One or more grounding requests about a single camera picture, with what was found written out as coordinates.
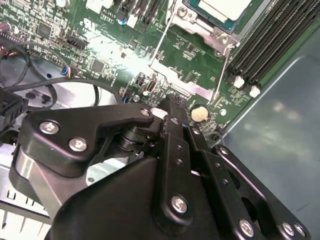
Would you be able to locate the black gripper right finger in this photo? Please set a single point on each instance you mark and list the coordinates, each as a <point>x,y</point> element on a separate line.
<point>225,180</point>

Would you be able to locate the silver square CPU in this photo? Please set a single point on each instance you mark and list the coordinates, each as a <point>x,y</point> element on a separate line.
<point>220,10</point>

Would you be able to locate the metal CPU socket cover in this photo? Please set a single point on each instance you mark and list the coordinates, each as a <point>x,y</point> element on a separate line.
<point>197,89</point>

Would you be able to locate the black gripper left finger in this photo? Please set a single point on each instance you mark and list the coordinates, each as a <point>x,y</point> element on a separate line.
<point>62,140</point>

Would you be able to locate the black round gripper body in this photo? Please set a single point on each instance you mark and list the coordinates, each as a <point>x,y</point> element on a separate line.
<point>112,212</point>

